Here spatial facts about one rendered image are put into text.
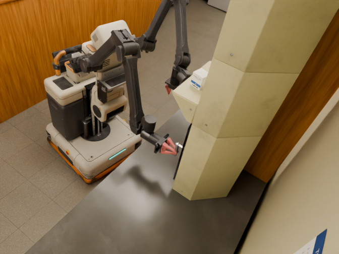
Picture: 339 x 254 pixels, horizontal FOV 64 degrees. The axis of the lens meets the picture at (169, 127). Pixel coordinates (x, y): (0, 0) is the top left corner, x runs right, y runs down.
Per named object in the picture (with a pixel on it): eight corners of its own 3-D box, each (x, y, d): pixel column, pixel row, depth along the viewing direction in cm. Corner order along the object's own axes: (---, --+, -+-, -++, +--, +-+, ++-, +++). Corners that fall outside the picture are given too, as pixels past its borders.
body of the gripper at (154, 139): (170, 134, 132) (158, 126, 135) (158, 145, 126) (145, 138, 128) (168, 142, 137) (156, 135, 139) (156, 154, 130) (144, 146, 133)
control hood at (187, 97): (225, 88, 127) (232, 70, 120) (191, 124, 106) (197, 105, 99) (204, 77, 130) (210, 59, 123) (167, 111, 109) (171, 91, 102)
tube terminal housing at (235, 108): (239, 174, 152) (311, 53, 98) (214, 217, 131) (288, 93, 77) (201, 151, 160) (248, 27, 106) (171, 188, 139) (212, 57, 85)
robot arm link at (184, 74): (188, 57, 155) (177, 54, 149) (200, 68, 149) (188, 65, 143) (178, 74, 161) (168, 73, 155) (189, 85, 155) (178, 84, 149)
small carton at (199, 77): (207, 86, 108) (211, 74, 104) (199, 90, 105) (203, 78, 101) (198, 80, 110) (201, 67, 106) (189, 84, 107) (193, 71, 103)
